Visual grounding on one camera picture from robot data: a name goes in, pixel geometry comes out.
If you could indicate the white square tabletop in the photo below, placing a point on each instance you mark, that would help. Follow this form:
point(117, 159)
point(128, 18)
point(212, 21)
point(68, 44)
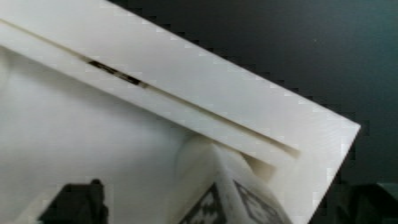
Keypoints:
point(80, 136)

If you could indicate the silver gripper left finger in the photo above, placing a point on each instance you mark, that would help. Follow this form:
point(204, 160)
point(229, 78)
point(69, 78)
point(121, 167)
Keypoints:
point(77, 206)

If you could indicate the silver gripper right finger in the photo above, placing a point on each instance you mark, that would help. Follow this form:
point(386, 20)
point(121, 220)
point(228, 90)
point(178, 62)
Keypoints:
point(366, 204)

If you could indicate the white leg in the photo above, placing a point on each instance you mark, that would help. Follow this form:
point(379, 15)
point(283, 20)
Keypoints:
point(219, 194)

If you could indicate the white obstacle bar right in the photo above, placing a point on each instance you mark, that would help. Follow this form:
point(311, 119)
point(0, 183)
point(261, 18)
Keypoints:
point(110, 49)

